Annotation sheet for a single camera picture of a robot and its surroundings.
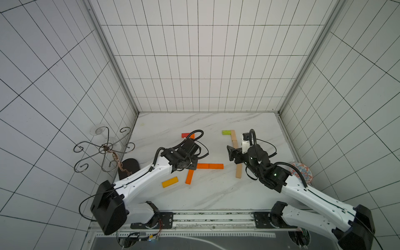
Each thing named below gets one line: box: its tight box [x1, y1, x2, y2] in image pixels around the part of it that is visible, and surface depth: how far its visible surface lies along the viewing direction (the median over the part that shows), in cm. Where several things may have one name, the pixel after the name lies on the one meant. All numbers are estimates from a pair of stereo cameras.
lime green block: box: [221, 130, 232, 135], surface depth 109 cm
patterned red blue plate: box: [289, 162, 314, 184], surface depth 86 cm
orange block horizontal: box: [185, 169, 195, 185], surface depth 89 cm
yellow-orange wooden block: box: [161, 176, 179, 189], surface depth 87 cm
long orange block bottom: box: [208, 163, 224, 170], surface depth 92 cm
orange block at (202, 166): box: [196, 163, 210, 169], surface depth 91 cm
